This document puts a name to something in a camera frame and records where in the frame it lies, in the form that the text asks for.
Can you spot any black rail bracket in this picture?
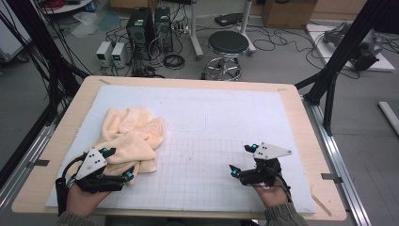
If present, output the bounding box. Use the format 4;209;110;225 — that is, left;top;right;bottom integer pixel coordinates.
26;159;51;168
321;172;343;185

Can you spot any clear plastic bag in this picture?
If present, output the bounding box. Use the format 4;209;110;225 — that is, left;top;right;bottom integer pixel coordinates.
70;11;102;39

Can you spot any white base board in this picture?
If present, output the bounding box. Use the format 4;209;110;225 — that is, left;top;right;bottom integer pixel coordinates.
305;23;396;73

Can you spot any person's left hand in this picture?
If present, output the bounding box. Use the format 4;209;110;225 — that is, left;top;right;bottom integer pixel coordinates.
66;183;111;218

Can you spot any cardboard box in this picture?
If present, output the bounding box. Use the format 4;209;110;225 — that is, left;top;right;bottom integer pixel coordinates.
262;0;318;30

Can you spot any cream towel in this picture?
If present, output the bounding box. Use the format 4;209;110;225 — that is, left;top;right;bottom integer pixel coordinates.
93;105;167;186

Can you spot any grey machine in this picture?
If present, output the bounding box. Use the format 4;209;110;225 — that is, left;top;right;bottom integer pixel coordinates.
323;21;385;72

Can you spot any person's right hand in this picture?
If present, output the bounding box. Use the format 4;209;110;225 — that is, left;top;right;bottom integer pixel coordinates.
252;183;292;209

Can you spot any black round stool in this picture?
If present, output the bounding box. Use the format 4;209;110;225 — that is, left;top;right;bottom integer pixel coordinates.
201;30;250;82

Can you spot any right hand-held gripper cable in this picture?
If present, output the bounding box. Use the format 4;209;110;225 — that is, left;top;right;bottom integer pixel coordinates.
269;170;294;203

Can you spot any black floor cable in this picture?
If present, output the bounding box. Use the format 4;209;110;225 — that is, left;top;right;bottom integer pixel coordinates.
250;27;314;53

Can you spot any white round table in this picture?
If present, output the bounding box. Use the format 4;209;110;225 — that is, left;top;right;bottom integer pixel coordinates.
40;0;94;15

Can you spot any black flat case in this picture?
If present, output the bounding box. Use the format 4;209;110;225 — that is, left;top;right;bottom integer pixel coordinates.
214;12;245;27

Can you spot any large black computer tower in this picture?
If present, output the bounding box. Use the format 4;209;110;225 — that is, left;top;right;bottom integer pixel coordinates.
125;7;156;60

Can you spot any black metal frame with cables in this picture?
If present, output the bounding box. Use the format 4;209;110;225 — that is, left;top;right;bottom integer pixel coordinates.
0;0;90;189

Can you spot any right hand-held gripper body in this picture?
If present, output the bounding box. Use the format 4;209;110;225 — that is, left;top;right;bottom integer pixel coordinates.
238;141;293;188

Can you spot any black metal frame stand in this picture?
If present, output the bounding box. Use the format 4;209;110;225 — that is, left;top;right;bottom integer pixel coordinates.
295;0;399;137

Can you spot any white foam mat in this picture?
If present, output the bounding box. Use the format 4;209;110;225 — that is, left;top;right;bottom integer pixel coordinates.
45;84;317;215

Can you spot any white power supply green display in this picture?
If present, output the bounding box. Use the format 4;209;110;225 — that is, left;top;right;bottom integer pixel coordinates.
111;41;131;69

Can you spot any white power supply unit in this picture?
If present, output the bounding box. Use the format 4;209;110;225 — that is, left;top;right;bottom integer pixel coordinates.
95;40;113;68

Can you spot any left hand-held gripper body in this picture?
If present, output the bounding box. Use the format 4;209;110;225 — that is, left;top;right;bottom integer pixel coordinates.
74;146;126;194

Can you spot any aluminium rail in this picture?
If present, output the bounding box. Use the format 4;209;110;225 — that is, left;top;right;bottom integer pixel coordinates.
0;123;56;210
302;95;373;226

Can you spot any white tube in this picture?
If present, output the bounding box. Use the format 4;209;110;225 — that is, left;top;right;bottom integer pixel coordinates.
377;101;399;137

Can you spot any coiled black cable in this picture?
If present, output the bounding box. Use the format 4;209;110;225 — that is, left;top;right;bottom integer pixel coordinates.
162;54;186;71

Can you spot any slim black computer tower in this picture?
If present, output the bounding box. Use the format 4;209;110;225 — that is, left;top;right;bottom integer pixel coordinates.
153;7;174;53

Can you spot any white metal stand leg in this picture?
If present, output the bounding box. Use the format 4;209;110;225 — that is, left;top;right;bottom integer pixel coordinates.
187;0;205;61
237;0;257;57

